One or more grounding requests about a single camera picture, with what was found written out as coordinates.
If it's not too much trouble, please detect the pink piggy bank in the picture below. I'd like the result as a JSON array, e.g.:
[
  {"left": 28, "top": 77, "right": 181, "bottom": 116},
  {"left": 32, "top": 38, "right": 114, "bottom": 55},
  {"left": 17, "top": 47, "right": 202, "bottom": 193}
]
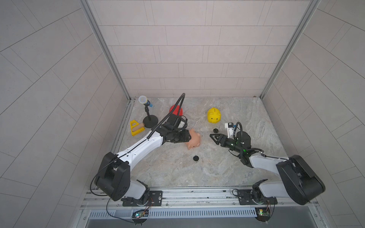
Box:
[{"left": 185, "top": 128, "right": 201, "bottom": 150}]

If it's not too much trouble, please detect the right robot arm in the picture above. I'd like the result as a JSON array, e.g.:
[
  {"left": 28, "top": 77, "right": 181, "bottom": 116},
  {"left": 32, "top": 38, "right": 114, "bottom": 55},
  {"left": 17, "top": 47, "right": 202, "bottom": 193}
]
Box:
[{"left": 210, "top": 132, "right": 326, "bottom": 205}]

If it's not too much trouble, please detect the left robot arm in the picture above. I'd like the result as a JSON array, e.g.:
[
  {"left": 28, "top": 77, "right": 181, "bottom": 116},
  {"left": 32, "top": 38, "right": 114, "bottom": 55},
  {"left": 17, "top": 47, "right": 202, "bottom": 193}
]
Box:
[{"left": 93, "top": 114, "right": 192, "bottom": 205}]

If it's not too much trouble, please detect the red piggy bank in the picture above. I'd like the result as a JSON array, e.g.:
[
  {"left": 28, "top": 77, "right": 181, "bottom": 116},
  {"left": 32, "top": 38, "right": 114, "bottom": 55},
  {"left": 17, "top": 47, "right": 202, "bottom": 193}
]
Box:
[{"left": 169, "top": 105, "right": 183, "bottom": 116}]

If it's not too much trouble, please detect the yellow piggy bank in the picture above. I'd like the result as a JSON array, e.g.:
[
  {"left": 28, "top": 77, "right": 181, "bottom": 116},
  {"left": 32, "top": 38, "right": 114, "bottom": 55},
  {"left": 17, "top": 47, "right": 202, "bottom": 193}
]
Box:
[{"left": 207, "top": 107, "right": 221, "bottom": 124}]

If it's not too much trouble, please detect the toy microphone on stand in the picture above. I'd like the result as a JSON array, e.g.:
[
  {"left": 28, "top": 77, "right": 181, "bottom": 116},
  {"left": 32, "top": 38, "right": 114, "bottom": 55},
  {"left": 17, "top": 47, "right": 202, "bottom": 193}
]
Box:
[{"left": 138, "top": 96, "right": 158, "bottom": 128}]

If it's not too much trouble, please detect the right circuit board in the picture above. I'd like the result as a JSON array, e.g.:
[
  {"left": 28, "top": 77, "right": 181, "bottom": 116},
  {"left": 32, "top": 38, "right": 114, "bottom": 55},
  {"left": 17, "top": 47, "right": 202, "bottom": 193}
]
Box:
[{"left": 255, "top": 208, "right": 271, "bottom": 222}]

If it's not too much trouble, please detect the circuit board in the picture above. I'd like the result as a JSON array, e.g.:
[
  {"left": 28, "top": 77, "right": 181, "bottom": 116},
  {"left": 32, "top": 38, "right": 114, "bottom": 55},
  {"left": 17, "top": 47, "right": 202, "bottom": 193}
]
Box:
[
  {"left": 132, "top": 210, "right": 149, "bottom": 219},
  {"left": 255, "top": 208, "right": 271, "bottom": 222}
]

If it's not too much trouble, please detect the left circuit board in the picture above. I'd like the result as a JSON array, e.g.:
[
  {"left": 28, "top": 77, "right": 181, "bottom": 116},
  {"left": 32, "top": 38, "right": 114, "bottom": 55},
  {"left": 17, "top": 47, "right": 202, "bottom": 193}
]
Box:
[{"left": 132, "top": 210, "right": 149, "bottom": 219}]

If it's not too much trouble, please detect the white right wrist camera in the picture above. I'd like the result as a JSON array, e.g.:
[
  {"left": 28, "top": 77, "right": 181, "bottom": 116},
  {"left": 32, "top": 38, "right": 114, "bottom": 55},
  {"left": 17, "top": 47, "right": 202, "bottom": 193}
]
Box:
[{"left": 224, "top": 123, "right": 235, "bottom": 139}]

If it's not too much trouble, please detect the black corrugated cable right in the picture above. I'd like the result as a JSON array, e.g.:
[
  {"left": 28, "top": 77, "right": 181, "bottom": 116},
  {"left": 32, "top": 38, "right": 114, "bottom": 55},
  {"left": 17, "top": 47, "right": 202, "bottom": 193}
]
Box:
[{"left": 233, "top": 122, "right": 243, "bottom": 142}]

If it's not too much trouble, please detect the black corrugated cable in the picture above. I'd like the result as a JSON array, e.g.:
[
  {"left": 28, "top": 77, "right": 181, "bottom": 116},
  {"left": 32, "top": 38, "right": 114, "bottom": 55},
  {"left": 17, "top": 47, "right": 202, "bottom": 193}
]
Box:
[
  {"left": 233, "top": 122, "right": 243, "bottom": 142},
  {"left": 146, "top": 92, "right": 186, "bottom": 140}
]

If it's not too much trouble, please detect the black corrugated cable left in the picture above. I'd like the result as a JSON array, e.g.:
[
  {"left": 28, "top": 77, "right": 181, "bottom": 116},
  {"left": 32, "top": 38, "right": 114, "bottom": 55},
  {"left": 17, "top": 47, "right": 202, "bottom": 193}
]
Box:
[{"left": 146, "top": 92, "right": 186, "bottom": 140}]

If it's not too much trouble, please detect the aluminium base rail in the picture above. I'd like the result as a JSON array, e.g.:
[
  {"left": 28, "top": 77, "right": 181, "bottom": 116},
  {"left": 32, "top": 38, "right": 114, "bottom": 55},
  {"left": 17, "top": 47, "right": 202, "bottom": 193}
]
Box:
[{"left": 79, "top": 186, "right": 318, "bottom": 210}]

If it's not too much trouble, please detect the aluminium corner post left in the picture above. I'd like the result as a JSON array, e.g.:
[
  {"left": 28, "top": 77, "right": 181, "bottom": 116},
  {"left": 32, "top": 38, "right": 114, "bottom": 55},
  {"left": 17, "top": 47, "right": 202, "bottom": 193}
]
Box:
[{"left": 79, "top": 0, "right": 131, "bottom": 102}]

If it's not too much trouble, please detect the aluminium corner post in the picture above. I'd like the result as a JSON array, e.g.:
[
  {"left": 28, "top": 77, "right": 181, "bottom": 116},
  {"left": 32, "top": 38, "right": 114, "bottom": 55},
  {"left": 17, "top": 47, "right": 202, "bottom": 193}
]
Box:
[
  {"left": 79, "top": 0, "right": 131, "bottom": 102},
  {"left": 260, "top": 0, "right": 321, "bottom": 100}
]

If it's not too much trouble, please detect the aluminium corner post right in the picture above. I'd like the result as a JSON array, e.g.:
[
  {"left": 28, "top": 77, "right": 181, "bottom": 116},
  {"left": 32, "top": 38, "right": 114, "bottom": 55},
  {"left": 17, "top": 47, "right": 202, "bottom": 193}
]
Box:
[{"left": 260, "top": 0, "right": 321, "bottom": 100}]

